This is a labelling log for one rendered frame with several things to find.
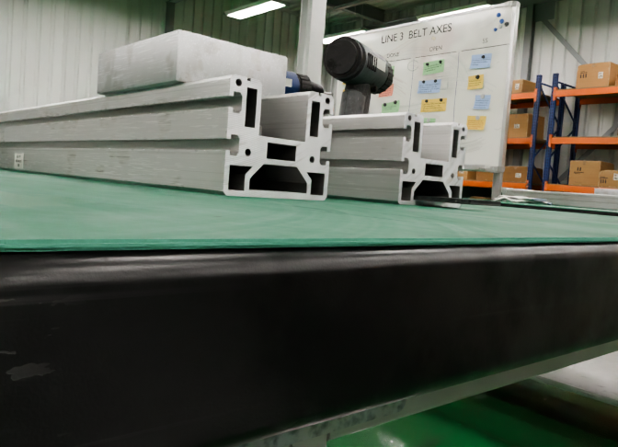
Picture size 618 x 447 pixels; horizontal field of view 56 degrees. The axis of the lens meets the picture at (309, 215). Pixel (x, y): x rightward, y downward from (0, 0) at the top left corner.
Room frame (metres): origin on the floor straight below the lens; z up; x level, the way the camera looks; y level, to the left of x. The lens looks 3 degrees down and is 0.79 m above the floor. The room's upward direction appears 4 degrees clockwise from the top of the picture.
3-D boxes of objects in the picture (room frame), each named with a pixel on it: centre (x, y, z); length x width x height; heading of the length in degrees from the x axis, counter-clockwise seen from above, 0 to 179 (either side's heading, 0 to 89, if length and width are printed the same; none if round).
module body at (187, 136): (0.74, 0.29, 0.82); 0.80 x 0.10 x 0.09; 42
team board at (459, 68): (4.06, -0.66, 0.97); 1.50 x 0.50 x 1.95; 41
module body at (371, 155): (0.87, 0.15, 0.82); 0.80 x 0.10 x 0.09; 42
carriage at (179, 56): (0.56, 0.12, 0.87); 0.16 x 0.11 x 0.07; 42
